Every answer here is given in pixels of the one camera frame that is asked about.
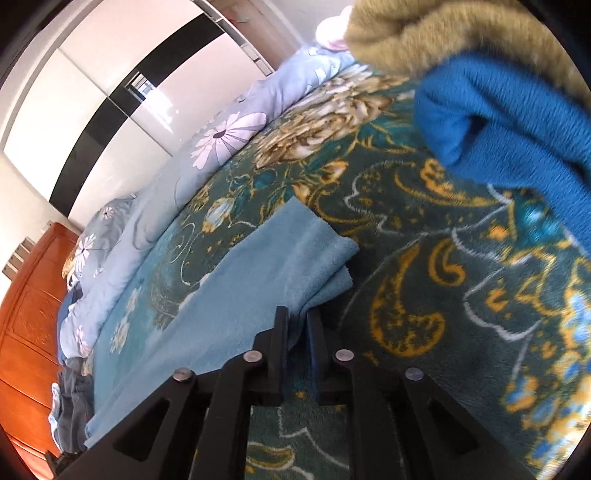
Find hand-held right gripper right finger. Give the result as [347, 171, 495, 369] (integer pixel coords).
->
[307, 308, 522, 480]

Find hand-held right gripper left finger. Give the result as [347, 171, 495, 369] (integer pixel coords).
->
[55, 305, 289, 480]

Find light blue fleece pants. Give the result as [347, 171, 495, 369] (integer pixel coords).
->
[84, 198, 360, 448]

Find pile of grey clothes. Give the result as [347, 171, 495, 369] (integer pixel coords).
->
[48, 357, 95, 455]

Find teal floral bed blanket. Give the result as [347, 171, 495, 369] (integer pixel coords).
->
[85, 62, 591, 480]

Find light blue floral quilt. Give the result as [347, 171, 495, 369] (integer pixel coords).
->
[59, 46, 358, 365]

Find light blue floral pillow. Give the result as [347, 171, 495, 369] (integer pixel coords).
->
[62, 198, 139, 287]

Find dark blue cloth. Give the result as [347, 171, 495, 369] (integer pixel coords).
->
[58, 288, 78, 326]

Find orange wooden headboard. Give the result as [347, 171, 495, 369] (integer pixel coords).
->
[0, 222, 81, 467]

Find white wardrobe with black stripe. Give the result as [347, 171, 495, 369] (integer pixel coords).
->
[0, 0, 278, 227]

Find blue fleece garment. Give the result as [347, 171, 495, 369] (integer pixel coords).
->
[416, 51, 591, 259]

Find pink blanket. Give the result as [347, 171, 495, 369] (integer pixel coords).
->
[315, 16, 356, 51]

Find tan fuzzy garment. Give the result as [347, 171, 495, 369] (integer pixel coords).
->
[345, 0, 578, 100]

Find grey wall switch panels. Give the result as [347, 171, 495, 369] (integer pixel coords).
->
[2, 236, 38, 278]

